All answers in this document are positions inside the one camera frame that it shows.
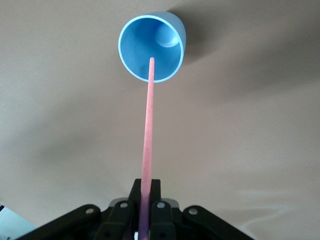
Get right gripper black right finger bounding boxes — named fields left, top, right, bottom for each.
left=149, top=178, right=254, bottom=240

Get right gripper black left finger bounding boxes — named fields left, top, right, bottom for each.
left=16, top=178, right=144, bottom=240

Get pink chopstick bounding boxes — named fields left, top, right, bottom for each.
left=135, top=56, right=156, bottom=240

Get blue plastic cup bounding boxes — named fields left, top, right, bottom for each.
left=117, top=10, right=189, bottom=84

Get brown table cover mat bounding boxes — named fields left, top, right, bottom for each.
left=0, top=0, right=320, bottom=240

